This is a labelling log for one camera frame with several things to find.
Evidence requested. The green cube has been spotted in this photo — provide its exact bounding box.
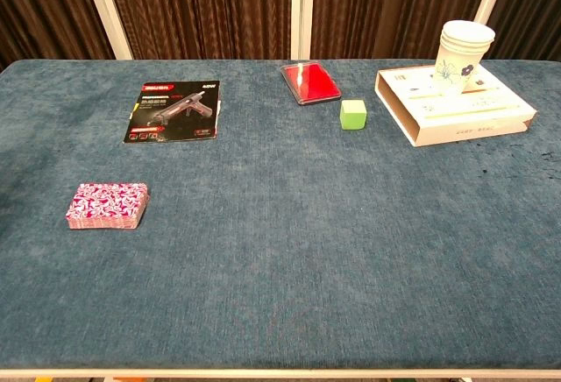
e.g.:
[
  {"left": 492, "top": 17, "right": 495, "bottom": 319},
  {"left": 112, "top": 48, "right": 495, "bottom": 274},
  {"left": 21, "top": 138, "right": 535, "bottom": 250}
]
[{"left": 339, "top": 98, "right": 368, "bottom": 131}]

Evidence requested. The white flat cardboard box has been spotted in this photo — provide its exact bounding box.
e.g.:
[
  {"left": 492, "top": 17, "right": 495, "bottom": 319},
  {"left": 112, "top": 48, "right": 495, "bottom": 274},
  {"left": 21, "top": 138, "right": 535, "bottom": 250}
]
[{"left": 374, "top": 64, "right": 538, "bottom": 148}]

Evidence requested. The black glue gun booklet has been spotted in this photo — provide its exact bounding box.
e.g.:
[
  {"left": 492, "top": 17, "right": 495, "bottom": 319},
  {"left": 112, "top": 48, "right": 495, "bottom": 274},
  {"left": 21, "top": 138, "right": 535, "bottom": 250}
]
[{"left": 122, "top": 79, "right": 224, "bottom": 145}]

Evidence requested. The white nested paper cup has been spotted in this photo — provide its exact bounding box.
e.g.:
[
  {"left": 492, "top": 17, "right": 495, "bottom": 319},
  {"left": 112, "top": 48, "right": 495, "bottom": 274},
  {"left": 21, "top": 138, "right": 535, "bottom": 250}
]
[
  {"left": 440, "top": 33, "right": 492, "bottom": 55},
  {"left": 442, "top": 21, "right": 496, "bottom": 46}
]

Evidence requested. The blue table cloth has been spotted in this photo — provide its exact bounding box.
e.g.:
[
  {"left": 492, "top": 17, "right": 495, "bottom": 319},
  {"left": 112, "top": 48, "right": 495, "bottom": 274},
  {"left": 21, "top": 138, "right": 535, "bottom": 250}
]
[{"left": 0, "top": 58, "right": 561, "bottom": 372}]

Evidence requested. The red clear plastic case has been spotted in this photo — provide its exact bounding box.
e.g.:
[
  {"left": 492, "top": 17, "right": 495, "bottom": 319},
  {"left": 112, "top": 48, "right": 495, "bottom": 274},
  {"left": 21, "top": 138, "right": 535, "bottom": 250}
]
[{"left": 280, "top": 60, "right": 343, "bottom": 107}]

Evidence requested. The flower print paper cup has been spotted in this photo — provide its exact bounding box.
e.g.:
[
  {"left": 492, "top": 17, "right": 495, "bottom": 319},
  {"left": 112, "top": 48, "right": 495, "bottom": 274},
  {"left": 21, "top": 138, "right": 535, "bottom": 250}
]
[{"left": 433, "top": 42, "right": 488, "bottom": 94}]

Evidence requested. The brown curtain panel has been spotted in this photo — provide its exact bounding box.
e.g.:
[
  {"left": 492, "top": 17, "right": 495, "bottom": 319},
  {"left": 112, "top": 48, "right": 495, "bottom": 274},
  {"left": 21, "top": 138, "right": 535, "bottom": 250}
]
[
  {"left": 486, "top": 0, "right": 561, "bottom": 62},
  {"left": 101, "top": 0, "right": 294, "bottom": 60},
  {"left": 0, "top": 0, "right": 116, "bottom": 72},
  {"left": 310, "top": 0, "right": 501, "bottom": 60}
]

